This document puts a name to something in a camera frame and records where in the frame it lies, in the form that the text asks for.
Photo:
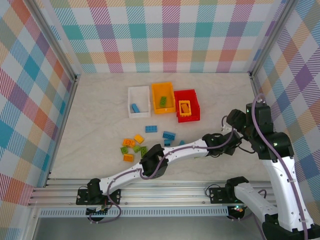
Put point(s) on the red plastic bin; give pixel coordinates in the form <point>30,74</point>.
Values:
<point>195,107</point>

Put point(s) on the yellow lego window frame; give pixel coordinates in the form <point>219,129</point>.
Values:
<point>185,115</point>

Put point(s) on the yellow sloped lego brick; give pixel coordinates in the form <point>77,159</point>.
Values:
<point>185,108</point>

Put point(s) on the light blue sloped lego brick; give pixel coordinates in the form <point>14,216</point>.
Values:
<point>182,142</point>

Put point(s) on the small blue lego brick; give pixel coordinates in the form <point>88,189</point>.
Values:
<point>167,143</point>

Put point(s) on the yellow plastic bin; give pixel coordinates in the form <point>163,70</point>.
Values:
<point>157,95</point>

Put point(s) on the white plastic bin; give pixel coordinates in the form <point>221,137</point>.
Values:
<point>143,100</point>

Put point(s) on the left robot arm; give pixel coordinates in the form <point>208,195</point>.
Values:
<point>182,150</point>

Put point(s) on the long green lego brick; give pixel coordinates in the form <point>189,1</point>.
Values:
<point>143,150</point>

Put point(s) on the small green lego brick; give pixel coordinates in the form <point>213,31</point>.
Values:
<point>123,150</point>
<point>136,149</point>

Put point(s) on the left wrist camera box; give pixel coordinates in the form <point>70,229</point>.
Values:
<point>225,128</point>

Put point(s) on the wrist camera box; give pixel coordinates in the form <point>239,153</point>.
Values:
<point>261,100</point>
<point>225,128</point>

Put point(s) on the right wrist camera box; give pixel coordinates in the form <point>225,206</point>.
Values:
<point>261,100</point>

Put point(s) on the aluminium side rail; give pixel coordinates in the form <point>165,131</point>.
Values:
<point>255,85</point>
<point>70,100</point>

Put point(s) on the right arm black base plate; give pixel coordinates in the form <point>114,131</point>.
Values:
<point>216,196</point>

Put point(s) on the aluminium frame post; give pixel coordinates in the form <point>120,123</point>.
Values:
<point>272,37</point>
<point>59,42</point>

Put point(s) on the aluminium mounting rail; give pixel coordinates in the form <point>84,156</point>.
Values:
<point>162,195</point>

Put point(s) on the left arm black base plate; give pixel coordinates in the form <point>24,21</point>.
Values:
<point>116,197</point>

